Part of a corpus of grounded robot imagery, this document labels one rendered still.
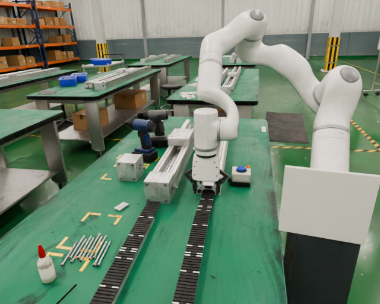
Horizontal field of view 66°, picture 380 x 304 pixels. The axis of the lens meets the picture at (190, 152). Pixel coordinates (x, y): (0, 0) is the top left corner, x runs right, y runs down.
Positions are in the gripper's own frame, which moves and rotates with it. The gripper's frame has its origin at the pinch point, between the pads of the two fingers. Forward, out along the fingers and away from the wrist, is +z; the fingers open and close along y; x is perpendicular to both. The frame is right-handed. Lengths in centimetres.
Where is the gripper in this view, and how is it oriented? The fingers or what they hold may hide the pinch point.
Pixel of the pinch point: (206, 190)
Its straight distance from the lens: 112.9
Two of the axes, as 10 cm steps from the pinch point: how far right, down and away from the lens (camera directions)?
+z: 0.3, 9.2, 3.8
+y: 9.8, 0.4, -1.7
